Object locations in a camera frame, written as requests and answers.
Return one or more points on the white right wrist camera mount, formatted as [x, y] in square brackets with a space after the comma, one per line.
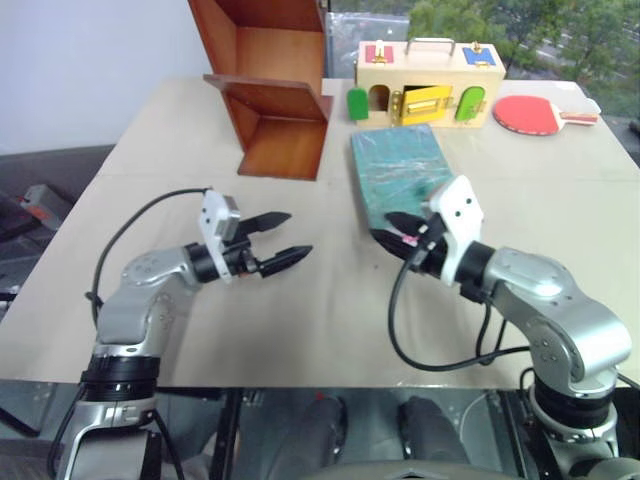
[460, 210]

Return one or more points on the wooden lock box toy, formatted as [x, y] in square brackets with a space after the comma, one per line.
[430, 70]

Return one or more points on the black table leg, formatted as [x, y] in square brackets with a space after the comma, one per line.
[225, 435]

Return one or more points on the red table tennis paddle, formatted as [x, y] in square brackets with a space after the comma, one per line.
[522, 114]

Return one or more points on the brown wooden bookshelf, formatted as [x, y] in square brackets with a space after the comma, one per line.
[280, 145]

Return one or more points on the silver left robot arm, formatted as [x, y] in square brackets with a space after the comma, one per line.
[145, 310]

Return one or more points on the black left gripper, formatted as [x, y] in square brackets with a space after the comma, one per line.
[240, 257]

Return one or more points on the grey and orange box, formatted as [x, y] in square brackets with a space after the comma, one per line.
[42, 205]

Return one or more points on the dark rounded shape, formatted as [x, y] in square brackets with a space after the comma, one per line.
[430, 430]
[325, 430]

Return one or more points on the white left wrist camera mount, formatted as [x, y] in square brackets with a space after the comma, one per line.
[210, 220]

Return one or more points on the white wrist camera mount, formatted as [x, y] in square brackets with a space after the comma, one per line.
[460, 210]
[210, 220]

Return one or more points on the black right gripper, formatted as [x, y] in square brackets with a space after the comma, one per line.
[434, 245]

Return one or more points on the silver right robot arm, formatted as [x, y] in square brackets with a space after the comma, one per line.
[565, 320]

